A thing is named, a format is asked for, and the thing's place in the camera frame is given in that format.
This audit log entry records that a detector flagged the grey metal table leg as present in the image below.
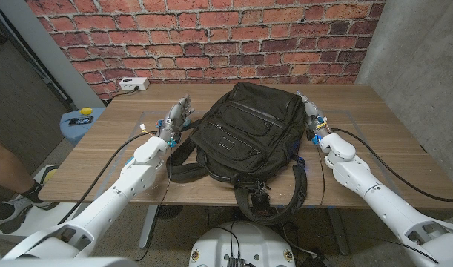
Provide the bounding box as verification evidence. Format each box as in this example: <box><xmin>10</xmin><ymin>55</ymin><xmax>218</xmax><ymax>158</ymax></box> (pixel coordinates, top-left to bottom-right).
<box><xmin>328</xmin><ymin>208</ymin><xmax>351</xmax><ymax>256</ymax></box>
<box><xmin>139</xmin><ymin>204</ymin><xmax>160</xmax><ymax>249</ymax></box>

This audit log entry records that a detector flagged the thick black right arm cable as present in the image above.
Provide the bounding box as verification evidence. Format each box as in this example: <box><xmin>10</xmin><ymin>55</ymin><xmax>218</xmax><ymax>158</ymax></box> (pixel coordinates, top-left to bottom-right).
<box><xmin>329</xmin><ymin>127</ymin><xmax>453</xmax><ymax>203</ymax></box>

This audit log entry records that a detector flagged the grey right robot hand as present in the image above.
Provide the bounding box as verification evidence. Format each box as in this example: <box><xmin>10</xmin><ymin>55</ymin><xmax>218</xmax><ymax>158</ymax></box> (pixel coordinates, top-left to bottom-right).
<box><xmin>296</xmin><ymin>90</ymin><xmax>331</xmax><ymax>145</ymax></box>

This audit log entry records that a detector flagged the black ribbed round object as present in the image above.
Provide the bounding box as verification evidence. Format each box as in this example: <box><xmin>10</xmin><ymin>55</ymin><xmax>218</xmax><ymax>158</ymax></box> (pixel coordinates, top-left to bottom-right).
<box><xmin>157</xmin><ymin>205</ymin><xmax>185</xmax><ymax>220</ymax></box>

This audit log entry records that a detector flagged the thin black right arm wire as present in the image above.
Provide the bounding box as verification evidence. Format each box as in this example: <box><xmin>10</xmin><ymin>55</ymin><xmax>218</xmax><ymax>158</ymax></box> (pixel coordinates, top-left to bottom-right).
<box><xmin>315</xmin><ymin>143</ymin><xmax>326</xmax><ymax>208</ymax></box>

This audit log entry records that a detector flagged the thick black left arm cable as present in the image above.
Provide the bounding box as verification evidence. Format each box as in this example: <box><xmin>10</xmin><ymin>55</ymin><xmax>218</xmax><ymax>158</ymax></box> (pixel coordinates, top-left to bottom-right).
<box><xmin>57</xmin><ymin>130</ymin><xmax>159</xmax><ymax>225</ymax></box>

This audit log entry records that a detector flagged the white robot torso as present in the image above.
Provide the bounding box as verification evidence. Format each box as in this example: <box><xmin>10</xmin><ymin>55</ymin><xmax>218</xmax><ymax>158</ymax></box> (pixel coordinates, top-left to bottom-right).
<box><xmin>188</xmin><ymin>221</ymin><xmax>297</xmax><ymax>267</ymax></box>

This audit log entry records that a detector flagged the black handheld device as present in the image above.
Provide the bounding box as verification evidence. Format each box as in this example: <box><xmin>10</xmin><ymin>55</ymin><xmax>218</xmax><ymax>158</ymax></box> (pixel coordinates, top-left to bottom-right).
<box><xmin>67</xmin><ymin>116</ymin><xmax>94</xmax><ymax>126</ymax></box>

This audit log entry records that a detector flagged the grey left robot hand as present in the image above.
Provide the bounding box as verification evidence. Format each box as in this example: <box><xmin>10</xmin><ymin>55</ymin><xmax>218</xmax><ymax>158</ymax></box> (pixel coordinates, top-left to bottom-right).
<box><xmin>157</xmin><ymin>94</ymin><xmax>196</xmax><ymax>148</ymax></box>

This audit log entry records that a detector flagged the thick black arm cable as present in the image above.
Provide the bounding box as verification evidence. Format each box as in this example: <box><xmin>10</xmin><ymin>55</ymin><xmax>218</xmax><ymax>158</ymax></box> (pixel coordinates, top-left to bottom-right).
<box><xmin>329</xmin><ymin>127</ymin><xmax>453</xmax><ymax>203</ymax></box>
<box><xmin>57</xmin><ymin>130</ymin><xmax>159</xmax><ymax>225</ymax></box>

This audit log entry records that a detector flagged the grey black sneaker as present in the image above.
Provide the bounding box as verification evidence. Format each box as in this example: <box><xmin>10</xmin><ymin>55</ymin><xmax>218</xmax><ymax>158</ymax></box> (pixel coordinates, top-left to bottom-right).
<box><xmin>0</xmin><ymin>194</ymin><xmax>60</xmax><ymax>235</ymax></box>

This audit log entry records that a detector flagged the brick print backdrop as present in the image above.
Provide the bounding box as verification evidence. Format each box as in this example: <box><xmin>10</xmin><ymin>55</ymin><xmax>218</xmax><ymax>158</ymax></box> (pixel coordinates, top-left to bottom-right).
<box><xmin>25</xmin><ymin>0</ymin><xmax>386</xmax><ymax>100</ymax></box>

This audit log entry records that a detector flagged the white power strip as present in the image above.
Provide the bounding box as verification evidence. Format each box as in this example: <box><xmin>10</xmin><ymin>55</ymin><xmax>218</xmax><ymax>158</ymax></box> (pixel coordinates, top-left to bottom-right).
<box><xmin>119</xmin><ymin>76</ymin><xmax>151</xmax><ymax>92</ymax></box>

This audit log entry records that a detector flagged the black backpack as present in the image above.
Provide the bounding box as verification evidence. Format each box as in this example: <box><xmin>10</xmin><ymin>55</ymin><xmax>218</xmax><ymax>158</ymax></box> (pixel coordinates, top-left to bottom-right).
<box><xmin>165</xmin><ymin>81</ymin><xmax>308</xmax><ymax>225</ymax></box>

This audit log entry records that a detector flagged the light blue round stool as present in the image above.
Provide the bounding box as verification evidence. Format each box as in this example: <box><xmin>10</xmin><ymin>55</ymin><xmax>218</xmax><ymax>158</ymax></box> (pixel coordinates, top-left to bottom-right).
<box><xmin>59</xmin><ymin>107</ymin><xmax>107</xmax><ymax>146</ymax></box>

